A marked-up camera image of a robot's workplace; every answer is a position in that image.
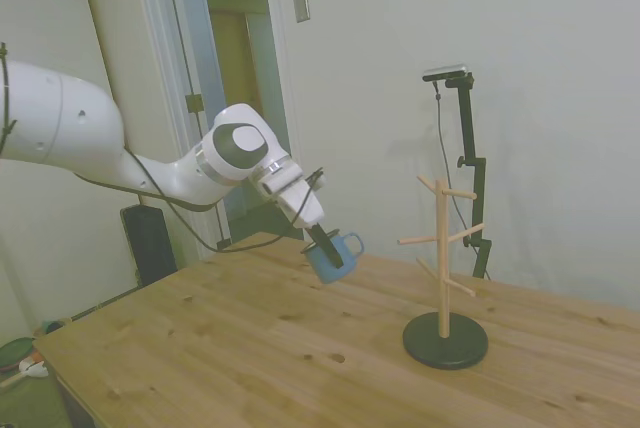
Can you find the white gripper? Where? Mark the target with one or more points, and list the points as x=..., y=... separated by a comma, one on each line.
x=300, y=203

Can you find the blue enamel mug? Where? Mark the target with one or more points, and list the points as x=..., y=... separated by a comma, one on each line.
x=325, y=273

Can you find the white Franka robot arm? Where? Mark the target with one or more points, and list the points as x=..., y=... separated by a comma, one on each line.
x=60, y=118

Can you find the wooden mug tree black base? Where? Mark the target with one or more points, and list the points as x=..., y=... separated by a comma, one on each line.
x=442, y=248

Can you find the black flat case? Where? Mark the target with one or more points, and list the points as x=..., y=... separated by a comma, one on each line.
x=150, y=248

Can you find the metal door hinge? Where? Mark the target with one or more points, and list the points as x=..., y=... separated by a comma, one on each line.
x=194, y=103

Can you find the white door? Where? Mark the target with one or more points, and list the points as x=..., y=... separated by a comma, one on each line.
x=185, y=23

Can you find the white small object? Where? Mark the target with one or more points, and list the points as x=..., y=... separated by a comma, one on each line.
x=36, y=368

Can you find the green round bowl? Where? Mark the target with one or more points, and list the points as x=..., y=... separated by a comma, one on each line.
x=15, y=350

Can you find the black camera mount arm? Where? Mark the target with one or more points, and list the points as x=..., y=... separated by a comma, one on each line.
x=439, y=118

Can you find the black camera stand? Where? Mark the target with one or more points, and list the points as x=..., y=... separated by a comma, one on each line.
x=467, y=123

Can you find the black exterior camera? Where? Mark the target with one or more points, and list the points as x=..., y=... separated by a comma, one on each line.
x=445, y=72

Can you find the metal wall plate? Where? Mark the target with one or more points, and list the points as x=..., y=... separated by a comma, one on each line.
x=301, y=4

